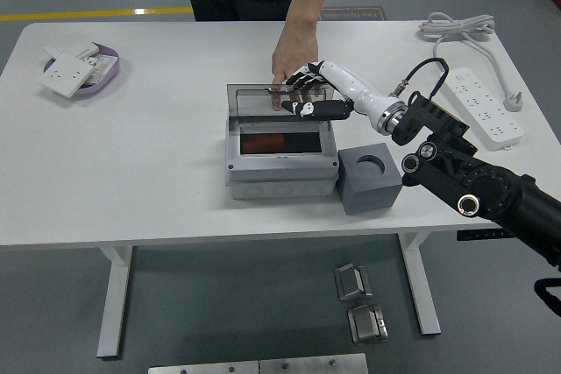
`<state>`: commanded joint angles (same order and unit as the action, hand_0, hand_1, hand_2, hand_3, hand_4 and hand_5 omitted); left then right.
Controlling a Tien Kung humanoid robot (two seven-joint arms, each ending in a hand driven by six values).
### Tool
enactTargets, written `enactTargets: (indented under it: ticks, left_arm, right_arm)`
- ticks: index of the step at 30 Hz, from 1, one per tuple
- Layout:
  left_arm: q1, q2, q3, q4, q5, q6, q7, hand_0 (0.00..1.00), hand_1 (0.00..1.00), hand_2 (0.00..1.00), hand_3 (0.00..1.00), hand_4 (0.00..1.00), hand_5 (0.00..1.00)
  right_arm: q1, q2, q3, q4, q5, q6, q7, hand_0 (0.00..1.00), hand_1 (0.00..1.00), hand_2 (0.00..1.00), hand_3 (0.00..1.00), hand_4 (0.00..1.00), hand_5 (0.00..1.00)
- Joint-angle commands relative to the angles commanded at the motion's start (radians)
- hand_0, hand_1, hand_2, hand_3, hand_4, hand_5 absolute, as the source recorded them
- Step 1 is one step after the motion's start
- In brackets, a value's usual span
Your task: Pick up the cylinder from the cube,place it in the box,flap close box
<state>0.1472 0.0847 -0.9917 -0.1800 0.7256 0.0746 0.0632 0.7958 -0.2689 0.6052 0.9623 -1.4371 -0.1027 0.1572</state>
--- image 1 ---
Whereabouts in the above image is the white switch panel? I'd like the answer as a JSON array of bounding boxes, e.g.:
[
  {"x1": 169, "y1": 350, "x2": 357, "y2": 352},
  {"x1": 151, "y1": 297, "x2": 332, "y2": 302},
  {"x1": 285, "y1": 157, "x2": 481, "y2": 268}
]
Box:
[{"x1": 43, "y1": 39, "x2": 100, "y2": 60}]

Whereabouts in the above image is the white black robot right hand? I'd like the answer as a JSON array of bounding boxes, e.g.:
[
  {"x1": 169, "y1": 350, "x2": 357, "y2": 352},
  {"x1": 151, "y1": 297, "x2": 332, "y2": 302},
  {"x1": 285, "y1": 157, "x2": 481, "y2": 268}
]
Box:
[{"x1": 280, "y1": 60, "x2": 395, "y2": 125}]

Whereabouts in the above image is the white table leg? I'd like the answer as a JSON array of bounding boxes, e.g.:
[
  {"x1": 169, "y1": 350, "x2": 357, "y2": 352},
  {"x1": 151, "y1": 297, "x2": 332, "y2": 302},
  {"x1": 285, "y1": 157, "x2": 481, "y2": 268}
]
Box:
[
  {"x1": 397, "y1": 232, "x2": 442, "y2": 337},
  {"x1": 96, "y1": 244, "x2": 135, "y2": 358}
]

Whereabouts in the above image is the white power strip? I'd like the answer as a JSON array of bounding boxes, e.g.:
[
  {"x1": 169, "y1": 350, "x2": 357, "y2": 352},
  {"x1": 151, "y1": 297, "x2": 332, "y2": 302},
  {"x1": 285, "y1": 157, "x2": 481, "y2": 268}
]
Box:
[{"x1": 437, "y1": 67, "x2": 526, "y2": 152}]

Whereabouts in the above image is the yellow floor tape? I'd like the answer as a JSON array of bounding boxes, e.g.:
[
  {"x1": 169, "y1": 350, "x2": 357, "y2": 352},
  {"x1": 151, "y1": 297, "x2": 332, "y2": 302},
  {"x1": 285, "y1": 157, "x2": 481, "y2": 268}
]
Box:
[{"x1": 0, "y1": 6, "x2": 195, "y2": 23}]

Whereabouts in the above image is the metal base plate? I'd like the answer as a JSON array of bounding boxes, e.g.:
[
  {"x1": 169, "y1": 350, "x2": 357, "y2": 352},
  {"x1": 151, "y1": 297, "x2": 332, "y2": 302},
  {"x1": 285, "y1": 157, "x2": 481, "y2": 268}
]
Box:
[{"x1": 147, "y1": 352, "x2": 369, "y2": 374}]

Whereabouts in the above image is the white power cord with plug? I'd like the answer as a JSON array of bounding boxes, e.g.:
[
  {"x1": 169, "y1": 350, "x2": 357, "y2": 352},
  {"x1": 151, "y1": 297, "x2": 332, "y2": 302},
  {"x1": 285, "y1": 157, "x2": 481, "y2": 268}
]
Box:
[{"x1": 416, "y1": 12, "x2": 524, "y2": 113}]

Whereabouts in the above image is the brown floor sign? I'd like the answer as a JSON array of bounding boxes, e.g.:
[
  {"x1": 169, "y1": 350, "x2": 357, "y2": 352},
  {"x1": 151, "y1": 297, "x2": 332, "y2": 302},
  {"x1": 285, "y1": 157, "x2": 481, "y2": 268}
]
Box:
[{"x1": 318, "y1": 6, "x2": 387, "y2": 23}]

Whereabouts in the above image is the grey box with clear lid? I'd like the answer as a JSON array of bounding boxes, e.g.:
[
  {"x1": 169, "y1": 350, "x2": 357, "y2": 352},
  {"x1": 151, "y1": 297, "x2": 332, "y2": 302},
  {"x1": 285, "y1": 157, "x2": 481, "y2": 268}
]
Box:
[{"x1": 224, "y1": 82, "x2": 339, "y2": 201}]

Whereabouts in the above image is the small printed white panel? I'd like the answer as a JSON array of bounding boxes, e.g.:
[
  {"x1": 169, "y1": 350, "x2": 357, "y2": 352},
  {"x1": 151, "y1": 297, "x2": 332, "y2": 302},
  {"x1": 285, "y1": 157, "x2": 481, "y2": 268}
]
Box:
[{"x1": 85, "y1": 53, "x2": 117, "y2": 85}]

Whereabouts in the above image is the grey cube with round hole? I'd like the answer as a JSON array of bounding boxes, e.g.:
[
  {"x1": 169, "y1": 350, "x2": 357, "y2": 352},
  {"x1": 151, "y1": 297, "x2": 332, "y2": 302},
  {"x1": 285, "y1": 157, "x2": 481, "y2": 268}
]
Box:
[{"x1": 337, "y1": 142, "x2": 405, "y2": 216}]

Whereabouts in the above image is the purple oval tray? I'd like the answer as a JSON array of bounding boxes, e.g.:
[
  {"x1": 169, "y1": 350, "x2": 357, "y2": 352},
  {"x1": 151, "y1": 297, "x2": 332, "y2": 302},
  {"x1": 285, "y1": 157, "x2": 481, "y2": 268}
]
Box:
[{"x1": 42, "y1": 43, "x2": 121, "y2": 95}]

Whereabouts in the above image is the open metal clip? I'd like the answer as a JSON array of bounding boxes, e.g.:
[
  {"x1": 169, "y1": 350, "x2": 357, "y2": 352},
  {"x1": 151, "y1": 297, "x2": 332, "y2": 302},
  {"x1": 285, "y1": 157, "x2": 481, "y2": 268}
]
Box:
[{"x1": 333, "y1": 262, "x2": 373, "y2": 302}]

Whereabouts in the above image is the orange cylinder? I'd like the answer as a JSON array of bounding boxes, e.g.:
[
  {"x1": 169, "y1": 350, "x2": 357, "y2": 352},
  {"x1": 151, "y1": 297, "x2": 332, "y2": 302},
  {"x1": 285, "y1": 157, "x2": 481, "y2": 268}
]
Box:
[{"x1": 240, "y1": 133, "x2": 287, "y2": 154}]

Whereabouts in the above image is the black table control panel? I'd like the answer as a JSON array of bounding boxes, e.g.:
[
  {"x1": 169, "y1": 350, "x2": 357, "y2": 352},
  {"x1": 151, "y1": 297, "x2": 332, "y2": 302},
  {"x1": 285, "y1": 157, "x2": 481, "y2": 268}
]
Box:
[{"x1": 457, "y1": 229, "x2": 516, "y2": 243}]

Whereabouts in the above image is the closed metal clip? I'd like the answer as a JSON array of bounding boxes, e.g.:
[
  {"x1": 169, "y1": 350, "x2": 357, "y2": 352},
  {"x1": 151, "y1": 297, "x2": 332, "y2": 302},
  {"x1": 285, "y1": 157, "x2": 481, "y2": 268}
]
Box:
[{"x1": 346, "y1": 303, "x2": 390, "y2": 344}]

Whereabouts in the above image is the person's left hand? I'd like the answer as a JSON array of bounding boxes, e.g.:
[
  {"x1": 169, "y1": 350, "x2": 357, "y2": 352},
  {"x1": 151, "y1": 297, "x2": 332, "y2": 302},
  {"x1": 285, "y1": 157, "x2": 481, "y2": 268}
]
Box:
[{"x1": 270, "y1": 21, "x2": 320, "y2": 112}]

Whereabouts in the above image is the large white socket panel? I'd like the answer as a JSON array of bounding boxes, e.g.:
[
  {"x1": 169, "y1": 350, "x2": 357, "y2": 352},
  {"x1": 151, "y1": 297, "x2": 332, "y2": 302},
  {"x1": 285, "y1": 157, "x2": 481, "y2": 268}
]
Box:
[{"x1": 37, "y1": 52, "x2": 98, "y2": 98}]

